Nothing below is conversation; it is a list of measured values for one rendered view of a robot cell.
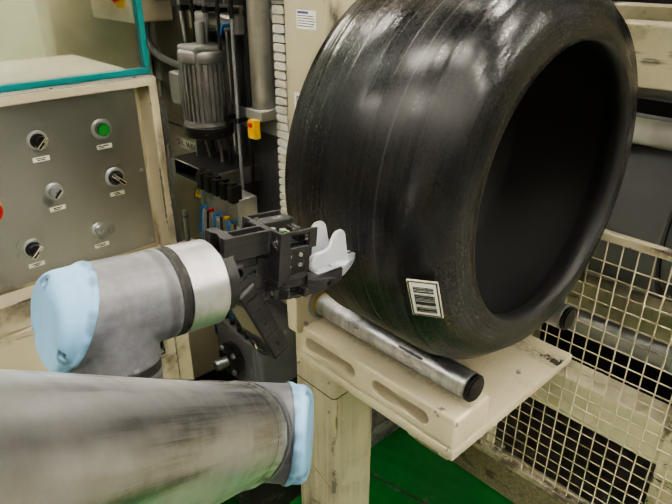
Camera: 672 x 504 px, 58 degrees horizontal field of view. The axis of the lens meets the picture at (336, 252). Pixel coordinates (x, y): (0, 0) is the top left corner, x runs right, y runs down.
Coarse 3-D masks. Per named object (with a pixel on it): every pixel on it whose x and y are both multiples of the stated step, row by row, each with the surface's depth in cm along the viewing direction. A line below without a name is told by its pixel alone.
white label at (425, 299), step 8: (408, 280) 73; (416, 280) 73; (424, 280) 72; (408, 288) 74; (416, 288) 73; (424, 288) 73; (432, 288) 72; (416, 296) 74; (424, 296) 74; (432, 296) 73; (416, 304) 75; (424, 304) 75; (432, 304) 74; (440, 304) 74; (416, 312) 76; (424, 312) 76; (432, 312) 75; (440, 312) 75
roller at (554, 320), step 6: (564, 306) 106; (570, 306) 106; (558, 312) 106; (564, 312) 105; (570, 312) 105; (552, 318) 106; (558, 318) 106; (564, 318) 105; (570, 318) 106; (552, 324) 107; (558, 324) 106; (564, 324) 105; (570, 324) 107
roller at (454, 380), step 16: (320, 304) 109; (336, 304) 107; (336, 320) 106; (352, 320) 104; (368, 320) 102; (368, 336) 101; (384, 336) 99; (384, 352) 99; (400, 352) 96; (416, 352) 95; (416, 368) 94; (432, 368) 92; (448, 368) 91; (464, 368) 90; (448, 384) 90; (464, 384) 88; (480, 384) 90
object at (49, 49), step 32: (0, 0) 97; (32, 0) 100; (64, 0) 103; (96, 0) 107; (128, 0) 110; (0, 32) 98; (32, 32) 101; (64, 32) 105; (96, 32) 108; (128, 32) 112; (0, 64) 100; (32, 64) 103; (64, 64) 106; (96, 64) 110; (128, 64) 114
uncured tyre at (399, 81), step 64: (384, 0) 78; (448, 0) 72; (512, 0) 69; (576, 0) 73; (320, 64) 79; (384, 64) 72; (448, 64) 67; (512, 64) 68; (576, 64) 102; (320, 128) 77; (384, 128) 70; (448, 128) 67; (512, 128) 118; (576, 128) 108; (320, 192) 78; (384, 192) 70; (448, 192) 68; (512, 192) 119; (576, 192) 110; (384, 256) 73; (448, 256) 72; (512, 256) 114; (576, 256) 101; (384, 320) 84; (448, 320) 78; (512, 320) 89
